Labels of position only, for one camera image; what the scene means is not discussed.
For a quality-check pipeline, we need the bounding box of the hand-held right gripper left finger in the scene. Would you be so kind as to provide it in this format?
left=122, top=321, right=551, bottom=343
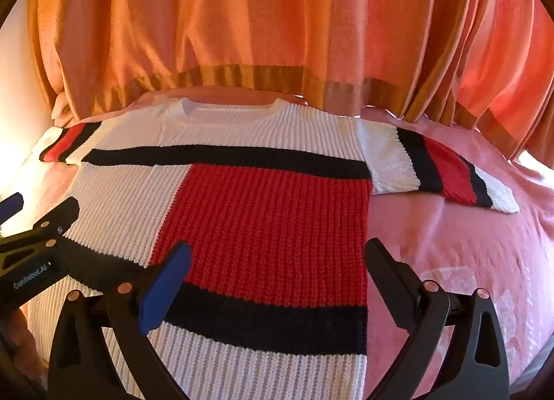
left=47, top=241, right=193, bottom=400

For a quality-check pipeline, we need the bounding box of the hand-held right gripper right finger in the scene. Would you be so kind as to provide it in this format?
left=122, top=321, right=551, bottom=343
left=366, top=238, right=510, bottom=400

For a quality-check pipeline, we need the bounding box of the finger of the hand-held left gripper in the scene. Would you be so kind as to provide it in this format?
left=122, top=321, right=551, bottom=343
left=27, top=198, right=81, bottom=240
left=0, top=191, right=25, bottom=224

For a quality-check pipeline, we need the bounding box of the white red black knit sweater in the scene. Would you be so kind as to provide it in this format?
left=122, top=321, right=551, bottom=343
left=26, top=97, right=521, bottom=400

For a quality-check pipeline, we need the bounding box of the pink printed blanket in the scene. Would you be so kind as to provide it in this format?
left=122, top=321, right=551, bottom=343
left=0, top=89, right=554, bottom=400

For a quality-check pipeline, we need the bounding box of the orange curtain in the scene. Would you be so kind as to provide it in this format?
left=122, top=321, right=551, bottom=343
left=26, top=0, right=554, bottom=163

